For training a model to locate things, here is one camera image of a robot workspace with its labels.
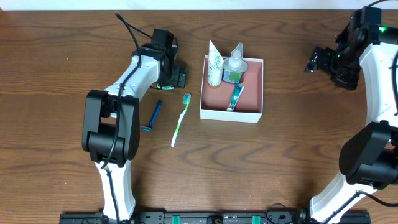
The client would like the green soap box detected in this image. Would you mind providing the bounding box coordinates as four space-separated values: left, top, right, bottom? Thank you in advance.
156 83 174 91

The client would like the green white toothbrush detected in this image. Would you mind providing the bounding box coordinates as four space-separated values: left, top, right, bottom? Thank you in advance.
170 93 192 147

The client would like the white lotion tube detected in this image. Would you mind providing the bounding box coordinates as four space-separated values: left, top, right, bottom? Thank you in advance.
208 40 224 88

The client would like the blue disposable razor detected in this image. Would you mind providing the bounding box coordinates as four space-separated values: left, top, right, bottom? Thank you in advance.
141 100 162 132

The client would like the clear hand sanitizer pump bottle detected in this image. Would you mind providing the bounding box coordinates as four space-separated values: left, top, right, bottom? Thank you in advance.
223 42 248 84

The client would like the Colgate toothpaste tube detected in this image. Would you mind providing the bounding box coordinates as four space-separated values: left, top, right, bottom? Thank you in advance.
226 85 244 112

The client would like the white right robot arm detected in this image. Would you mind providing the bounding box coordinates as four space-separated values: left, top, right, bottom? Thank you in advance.
293 4 397 223

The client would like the white box with pink interior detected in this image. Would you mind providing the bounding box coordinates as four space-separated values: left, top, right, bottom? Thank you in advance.
200 55 264 123

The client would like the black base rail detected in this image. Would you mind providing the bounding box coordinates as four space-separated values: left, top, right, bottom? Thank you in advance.
59 208 371 224

